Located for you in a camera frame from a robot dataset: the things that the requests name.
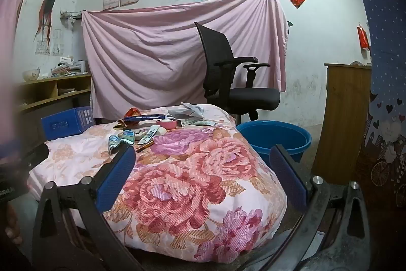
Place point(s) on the folded banknotes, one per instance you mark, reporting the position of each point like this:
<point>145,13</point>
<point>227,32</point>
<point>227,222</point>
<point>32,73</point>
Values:
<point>119,140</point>

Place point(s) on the blue cardboard box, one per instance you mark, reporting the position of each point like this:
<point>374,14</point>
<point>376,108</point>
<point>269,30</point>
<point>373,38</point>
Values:
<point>63,123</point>

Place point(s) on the blue plastic stool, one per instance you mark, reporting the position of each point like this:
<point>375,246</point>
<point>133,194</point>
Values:
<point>272,134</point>

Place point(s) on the red hanging packet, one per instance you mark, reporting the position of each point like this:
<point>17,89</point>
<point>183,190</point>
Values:
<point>363,37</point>

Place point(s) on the pink round lid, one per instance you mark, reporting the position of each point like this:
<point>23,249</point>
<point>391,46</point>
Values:
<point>167,125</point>

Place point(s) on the pile of books and papers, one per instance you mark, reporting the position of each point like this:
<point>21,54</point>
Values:
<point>69,67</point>

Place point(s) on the wooden cabinet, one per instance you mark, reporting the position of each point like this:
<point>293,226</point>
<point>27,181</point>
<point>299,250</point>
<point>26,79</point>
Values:
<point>342,115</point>

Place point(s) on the wall poster with red figure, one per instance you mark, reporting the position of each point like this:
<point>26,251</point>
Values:
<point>44,26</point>

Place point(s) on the white ceramic bowl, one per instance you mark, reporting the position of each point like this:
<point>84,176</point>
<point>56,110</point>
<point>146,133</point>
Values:
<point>30,74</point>

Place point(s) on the floral blanket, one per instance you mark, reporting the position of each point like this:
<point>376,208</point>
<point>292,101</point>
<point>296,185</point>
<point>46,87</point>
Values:
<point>190,194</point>

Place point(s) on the metal wall rack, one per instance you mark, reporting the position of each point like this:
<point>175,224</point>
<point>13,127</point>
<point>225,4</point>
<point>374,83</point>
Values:
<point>70,16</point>

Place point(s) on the pink window curtain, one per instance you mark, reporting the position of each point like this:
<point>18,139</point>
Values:
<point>19,36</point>

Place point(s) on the green white paper packets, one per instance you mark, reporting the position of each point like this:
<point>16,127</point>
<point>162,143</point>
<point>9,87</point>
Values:
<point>198,122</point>

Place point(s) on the red box with yellow label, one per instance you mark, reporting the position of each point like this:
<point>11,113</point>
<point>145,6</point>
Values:
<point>131,112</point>

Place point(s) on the pink hanging sheet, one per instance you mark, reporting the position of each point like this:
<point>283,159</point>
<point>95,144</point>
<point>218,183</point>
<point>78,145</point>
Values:
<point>142,52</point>

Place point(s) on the gold crumpled wrapper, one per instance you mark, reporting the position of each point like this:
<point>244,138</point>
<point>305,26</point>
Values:
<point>121,125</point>

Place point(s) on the wooden shelf desk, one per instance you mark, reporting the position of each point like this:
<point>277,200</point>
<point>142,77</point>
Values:
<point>47,81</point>

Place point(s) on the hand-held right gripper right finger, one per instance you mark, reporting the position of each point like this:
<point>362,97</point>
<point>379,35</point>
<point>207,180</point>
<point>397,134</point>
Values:
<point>288,172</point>

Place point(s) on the person's left hand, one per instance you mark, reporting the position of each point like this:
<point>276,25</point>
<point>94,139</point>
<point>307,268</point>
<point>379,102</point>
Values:
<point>12,223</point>

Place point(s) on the blue patterned curtain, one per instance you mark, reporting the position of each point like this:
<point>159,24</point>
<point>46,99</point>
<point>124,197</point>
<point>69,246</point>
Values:
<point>387,52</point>

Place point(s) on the black office chair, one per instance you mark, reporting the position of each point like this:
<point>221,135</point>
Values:
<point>253,99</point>

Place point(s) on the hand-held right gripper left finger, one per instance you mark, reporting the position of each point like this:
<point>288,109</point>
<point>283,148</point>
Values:
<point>117,175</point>

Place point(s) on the dark blue foil packet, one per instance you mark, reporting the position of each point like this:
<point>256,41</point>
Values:
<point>149,118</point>

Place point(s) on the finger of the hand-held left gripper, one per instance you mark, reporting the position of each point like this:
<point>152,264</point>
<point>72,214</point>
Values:
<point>35,153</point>

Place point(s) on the grey folded paper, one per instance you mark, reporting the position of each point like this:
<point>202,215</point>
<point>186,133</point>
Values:
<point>192,105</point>

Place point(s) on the white wall calendar sheet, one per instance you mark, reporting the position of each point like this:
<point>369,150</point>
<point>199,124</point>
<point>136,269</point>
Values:
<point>58,42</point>

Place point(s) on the grey dotted wipe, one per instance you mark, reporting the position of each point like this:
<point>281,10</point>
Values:
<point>185,114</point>

